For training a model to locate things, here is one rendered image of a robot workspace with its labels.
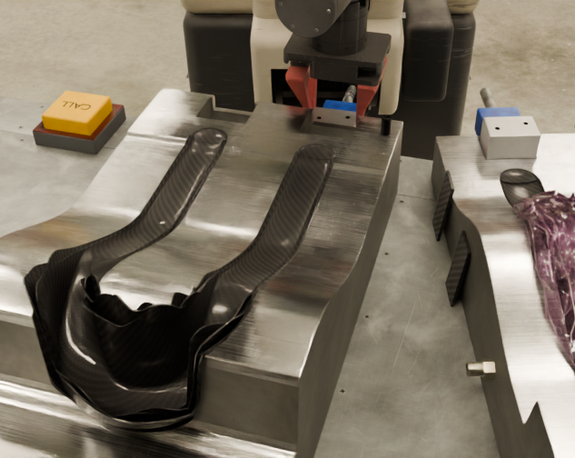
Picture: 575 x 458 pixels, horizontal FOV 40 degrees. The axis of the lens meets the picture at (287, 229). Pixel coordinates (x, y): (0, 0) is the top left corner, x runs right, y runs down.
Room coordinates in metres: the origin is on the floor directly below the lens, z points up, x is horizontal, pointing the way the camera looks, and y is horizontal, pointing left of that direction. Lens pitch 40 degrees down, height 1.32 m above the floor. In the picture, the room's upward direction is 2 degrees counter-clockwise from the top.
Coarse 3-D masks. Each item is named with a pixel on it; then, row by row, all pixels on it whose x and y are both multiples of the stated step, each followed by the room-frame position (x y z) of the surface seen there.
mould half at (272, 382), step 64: (192, 128) 0.67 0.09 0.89; (256, 128) 0.66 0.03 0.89; (128, 192) 0.57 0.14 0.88; (256, 192) 0.57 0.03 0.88; (384, 192) 0.59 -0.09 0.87; (0, 256) 0.43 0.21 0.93; (128, 256) 0.44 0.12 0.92; (192, 256) 0.46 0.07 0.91; (320, 256) 0.48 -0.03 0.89; (0, 320) 0.38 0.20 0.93; (256, 320) 0.36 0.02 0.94; (320, 320) 0.36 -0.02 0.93; (0, 384) 0.37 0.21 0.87; (256, 384) 0.32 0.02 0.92; (320, 384) 0.36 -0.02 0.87; (0, 448) 0.32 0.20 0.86; (64, 448) 0.32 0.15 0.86; (128, 448) 0.32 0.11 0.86; (192, 448) 0.32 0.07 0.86; (256, 448) 0.31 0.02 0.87
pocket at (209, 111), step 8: (208, 104) 0.72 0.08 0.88; (200, 112) 0.70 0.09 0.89; (208, 112) 0.72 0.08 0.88; (216, 112) 0.72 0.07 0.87; (224, 112) 0.72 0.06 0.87; (232, 112) 0.72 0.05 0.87; (240, 112) 0.72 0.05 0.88; (248, 112) 0.72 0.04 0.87; (224, 120) 0.72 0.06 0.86; (232, 120) 0.72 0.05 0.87; (240, 120) 0.72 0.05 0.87
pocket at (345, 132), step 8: (312, 112) 0.70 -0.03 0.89; (304, 120) 0.68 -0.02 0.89; (312, 120) 0.70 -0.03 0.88; (304, 128) 0.68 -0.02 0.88; (312, 128) 0.69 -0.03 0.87; (320, 128) 0.69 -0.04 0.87; (328, 128) 0.69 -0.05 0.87; (336, 128) 0.68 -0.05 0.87; (344, 128) 0.68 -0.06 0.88; (352, 128) 0.68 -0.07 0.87; (336, 136) 0.68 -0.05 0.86; (344, 136) 0.68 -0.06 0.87
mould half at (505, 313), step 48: (480, 144) 0.68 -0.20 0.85; (480, 192) 0.60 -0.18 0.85; (480, 240) 0.48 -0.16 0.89; (528, 240) 0.48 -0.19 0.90; (480, 288) 0.46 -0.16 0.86; (528, 288) 0.43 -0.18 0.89; (480, 336) 0.44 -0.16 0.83; (528, 336) 0.39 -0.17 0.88; (528, 384) 0.35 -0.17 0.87; (528, 432) 0.31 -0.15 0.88
